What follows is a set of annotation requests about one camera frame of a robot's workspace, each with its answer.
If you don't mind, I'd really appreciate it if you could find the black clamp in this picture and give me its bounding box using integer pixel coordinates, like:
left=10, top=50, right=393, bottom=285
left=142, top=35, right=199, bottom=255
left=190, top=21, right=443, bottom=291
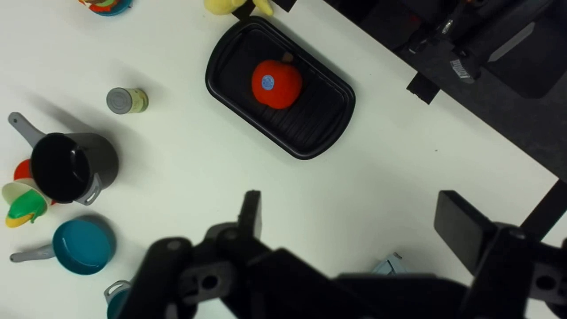
left=406, top=72, right=441, bottom=105
left=232, top=0, right=298, bottom=21

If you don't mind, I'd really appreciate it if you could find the red apple plushie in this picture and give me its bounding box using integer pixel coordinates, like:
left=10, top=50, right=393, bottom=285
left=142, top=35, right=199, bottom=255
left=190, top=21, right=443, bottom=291
left=251, top=59, right=303, bottom=110

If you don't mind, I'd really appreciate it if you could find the light blue toy piece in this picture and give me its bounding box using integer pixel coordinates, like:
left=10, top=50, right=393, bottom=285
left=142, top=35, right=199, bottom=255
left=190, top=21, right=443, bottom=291
left=371, top=252, right=407, bottom=275

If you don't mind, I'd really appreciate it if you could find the small toy tin can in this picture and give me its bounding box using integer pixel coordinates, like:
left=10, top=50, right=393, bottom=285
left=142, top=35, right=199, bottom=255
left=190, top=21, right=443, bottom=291
left=106, top=87, right=149, bottom=115

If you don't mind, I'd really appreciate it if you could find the teal toy pot grey handle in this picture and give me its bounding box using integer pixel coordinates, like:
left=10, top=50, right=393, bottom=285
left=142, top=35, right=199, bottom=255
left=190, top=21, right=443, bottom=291
left=104, top=279, right=134, bottom=319

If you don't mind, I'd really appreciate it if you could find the teal toy pan grey handle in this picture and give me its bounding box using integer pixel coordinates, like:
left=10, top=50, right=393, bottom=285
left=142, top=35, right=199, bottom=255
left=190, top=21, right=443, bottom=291
left=9, top=215, right=117, bottom=276

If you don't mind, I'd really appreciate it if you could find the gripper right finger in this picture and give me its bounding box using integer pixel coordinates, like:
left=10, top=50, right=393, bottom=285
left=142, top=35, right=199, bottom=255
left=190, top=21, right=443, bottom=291
left=434, top=190, right=567, bottom=319

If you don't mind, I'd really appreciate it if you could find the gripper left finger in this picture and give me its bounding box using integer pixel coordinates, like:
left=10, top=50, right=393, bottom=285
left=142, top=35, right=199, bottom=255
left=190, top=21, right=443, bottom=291
left=118, top=191, right=284, bottom=319

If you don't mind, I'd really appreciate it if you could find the black toy pot grey handle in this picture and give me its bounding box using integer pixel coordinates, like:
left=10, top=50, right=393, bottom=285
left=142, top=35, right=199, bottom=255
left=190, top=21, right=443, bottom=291
left=8, top=112, right=120, bottom=206

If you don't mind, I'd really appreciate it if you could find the colourful toy in teal bowl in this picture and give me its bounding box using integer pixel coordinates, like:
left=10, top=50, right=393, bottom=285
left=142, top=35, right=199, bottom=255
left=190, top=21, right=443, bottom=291
left=78, top=0, right=134, bottom=17

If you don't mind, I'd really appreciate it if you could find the red toy tomato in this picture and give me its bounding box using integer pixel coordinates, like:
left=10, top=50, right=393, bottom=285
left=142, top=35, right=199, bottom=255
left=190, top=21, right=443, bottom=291
left=13, top=159, right=34, bottom=181

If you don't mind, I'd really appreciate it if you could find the yellow plushie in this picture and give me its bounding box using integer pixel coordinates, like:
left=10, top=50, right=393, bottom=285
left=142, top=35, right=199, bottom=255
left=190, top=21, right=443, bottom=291
left=203, top=0, right=275, bottom=17

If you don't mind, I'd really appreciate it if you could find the black plastic tray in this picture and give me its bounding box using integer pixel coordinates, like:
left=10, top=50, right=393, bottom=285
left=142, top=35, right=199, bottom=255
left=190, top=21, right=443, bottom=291
left=205, top=16, right=356, bottom=160

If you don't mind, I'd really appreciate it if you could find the cream cup with green toy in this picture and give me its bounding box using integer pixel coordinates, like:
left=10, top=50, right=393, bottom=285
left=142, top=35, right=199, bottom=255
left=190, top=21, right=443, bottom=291
left=1, top=178, right=50, bottom=228

